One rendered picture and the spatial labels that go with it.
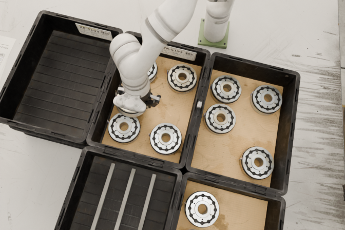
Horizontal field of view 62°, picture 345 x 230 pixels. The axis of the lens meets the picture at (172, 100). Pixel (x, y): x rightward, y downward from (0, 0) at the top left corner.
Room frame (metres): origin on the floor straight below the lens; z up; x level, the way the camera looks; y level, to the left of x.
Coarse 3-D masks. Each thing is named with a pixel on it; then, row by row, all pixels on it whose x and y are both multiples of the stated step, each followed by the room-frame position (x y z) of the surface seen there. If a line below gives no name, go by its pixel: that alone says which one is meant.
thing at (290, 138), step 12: (240, 60) 0.46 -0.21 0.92; (288, 72) 0.43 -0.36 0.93; (204, 84) 0.35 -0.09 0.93; (204, 96) 0.31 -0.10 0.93; (192, 144) 0.16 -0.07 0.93; (288, 144) 0.19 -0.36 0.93; (192, 156) 0.12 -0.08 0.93; (288, 156) 0.16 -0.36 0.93; (192, 168) 0.09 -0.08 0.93; (288, 168) 0.12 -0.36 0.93; (228, 180) 0.07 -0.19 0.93; (240, 180) 0.07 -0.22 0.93; (288, 180) 0.09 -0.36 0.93; (276, 192) 0.05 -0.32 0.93
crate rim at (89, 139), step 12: (192, 48) 0.48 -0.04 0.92; (204, 72) 0.39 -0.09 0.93; (108, 84) 0.32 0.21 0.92; (96, 120) 0.20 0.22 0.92; (192, 120) 0.23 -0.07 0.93; (192, 132) 0.19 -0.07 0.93; (96, 144) 0.12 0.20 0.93; (132, 156) 0.10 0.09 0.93; (144, 156) 0.10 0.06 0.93; (180, 168) 0.08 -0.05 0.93
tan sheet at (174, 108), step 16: (160, 64) 0.45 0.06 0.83; (176, 64) 0.46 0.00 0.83; (192, 64) 0.46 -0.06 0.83; (160, 80) 0.39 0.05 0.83; (176, 96) 0.34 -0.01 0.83; (192, 96) 0.34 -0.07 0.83; (112, 112) 0.25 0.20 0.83; (144, 112) 0.26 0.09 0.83; (160, 112) 0.27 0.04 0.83; (176, 112) 0.28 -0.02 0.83; (144, 128) 0.21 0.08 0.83; (112, 144) 0.14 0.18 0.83; (128, 144) 0.15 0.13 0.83; (144, 144) 0.15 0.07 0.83; (176, 160) 0.12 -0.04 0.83
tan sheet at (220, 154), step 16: (240, 80) 0.43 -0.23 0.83; (256, 80) 0.43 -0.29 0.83; (208, 96) 0.35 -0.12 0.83; (240, 96) 0.36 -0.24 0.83; (240, 112) 0.30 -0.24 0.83; (256, 112) 0.31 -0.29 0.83; (240, 128) 0.25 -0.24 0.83; (256, 128) 0.26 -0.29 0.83; (272, 128) 0.26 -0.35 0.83; (208, 144) 0.18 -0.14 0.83; (224, 144) 0.19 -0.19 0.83; (240, 144) 0.19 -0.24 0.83; (256, 144) 0.20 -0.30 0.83; (272, 144) 0.21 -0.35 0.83; (192, 160) 0.12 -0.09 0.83; (208, 160) 0.13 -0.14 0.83; (224, 160) 0.14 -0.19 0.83; (256, 160) 0.15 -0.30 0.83; (240, 176) 0.09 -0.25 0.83
